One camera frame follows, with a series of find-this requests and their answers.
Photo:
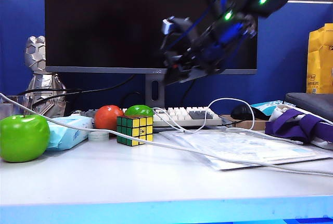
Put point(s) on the clear tape roll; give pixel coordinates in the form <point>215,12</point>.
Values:
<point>98,137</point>

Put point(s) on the small green apple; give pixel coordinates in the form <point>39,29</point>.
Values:
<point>139,111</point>

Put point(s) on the orange-red round fruit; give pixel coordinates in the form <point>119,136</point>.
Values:
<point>106,117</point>

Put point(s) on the teal and white packet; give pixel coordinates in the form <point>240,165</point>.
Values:
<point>265,107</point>

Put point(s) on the light blue tissue pack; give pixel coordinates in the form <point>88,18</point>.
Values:
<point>66,134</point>

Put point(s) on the yellow paper bag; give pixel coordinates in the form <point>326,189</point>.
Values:
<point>320,60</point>

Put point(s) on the white and grey keyboard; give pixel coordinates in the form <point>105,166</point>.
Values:
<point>182,115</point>

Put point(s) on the clear acrylic box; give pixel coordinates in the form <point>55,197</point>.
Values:
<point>10,115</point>

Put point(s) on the black computer monitor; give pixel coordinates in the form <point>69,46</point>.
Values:
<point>104,21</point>

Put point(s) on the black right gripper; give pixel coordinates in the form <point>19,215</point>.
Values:
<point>200,55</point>

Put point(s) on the black computer mouse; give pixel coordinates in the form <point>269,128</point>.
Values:
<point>240,112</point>

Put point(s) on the small wrist camera box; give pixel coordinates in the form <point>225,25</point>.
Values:
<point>169,25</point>

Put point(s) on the white fabric bundle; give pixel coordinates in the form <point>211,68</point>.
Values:
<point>280,109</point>

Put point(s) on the purple cloth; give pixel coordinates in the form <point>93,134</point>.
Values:
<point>282,128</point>

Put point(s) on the silver robot figurine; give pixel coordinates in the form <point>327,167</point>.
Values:
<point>37,53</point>

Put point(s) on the brown cardboard pad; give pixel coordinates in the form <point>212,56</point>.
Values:
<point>247,125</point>

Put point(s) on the large green apple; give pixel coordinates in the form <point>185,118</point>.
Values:
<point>23,139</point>

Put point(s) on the Rubik's cube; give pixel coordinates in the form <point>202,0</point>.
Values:
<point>134,125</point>

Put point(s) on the clear plastic document sleeve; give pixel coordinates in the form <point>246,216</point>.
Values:
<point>234,144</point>

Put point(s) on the dark grey pouch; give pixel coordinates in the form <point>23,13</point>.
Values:
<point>312,102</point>

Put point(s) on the grey monitor stand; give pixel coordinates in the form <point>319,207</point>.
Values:
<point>148,99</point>

